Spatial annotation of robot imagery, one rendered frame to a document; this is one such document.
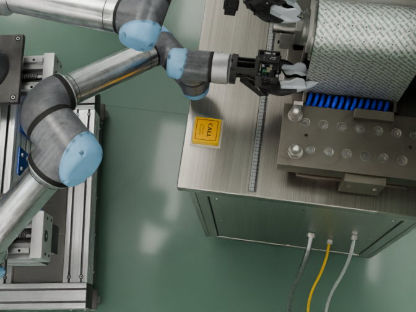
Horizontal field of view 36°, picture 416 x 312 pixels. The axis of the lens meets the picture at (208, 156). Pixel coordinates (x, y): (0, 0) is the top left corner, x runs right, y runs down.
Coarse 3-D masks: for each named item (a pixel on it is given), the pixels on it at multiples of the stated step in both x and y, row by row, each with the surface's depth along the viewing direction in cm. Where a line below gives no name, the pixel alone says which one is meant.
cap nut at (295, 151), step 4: (292, 144) 153; (296, 144) 152; (288, 148) 156; (292, 148) 152; (296, 148) 151; (300, 148) 152; (288, 152) 155; (292, 152) 153; (296, 152) 152; (300, 152) 153; (292, 156) 154; (296, 156) 154; (300, 156) 155
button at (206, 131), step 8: (200, 120) 170; (208, 120) 170; (216, 120) 170; (200, 128) 170; (208, 128) 170; (216, 128) 170; (200, 136) 169; (208, 136) 169; (216, 136) 169; (208, 144) 170; (216, 144) 169
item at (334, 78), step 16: (320, 64) 144; (336, 64) 143; (320, 80) 152; (336, 80) 151; (352, 80) 150; (368, 80) 148; (384, 80) 147; (400, 80) 146; (352, 96) 159; (368, 96) 157; (384, 96) 156; (400, 96) 154
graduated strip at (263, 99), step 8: (272, 24) 180; (272, 40) 178; (272, 48) 178; (264, 96) 174; (264, 104) 173; (264, 112) 173; (264, 120) 172; (256, 128) 171; (256, 136) 171; (256, 144) 170; (256, 152) 170; (256, 160) 169; (256, 168) 168; (256, 176) 168; (256, 184) 167
